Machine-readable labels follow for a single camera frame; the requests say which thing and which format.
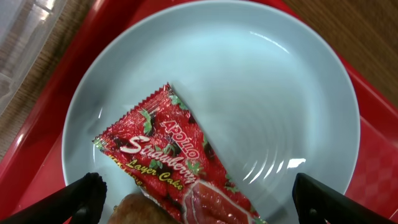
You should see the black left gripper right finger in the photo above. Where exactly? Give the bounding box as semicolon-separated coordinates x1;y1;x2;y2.
292;173;394;224

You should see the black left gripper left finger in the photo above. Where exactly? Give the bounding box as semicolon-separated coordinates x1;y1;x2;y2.
1;172;107;224

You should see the red snack wrapper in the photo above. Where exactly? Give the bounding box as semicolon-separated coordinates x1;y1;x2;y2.
93;84;264;224

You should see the red serving tray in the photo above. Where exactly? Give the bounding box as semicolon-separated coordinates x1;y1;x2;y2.
1;1;397;221

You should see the light blue plate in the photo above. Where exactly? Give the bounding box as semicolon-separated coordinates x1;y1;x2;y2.
62;1;360;223

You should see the clear plastic bin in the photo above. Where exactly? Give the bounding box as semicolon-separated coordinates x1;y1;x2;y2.
1;0;67;112

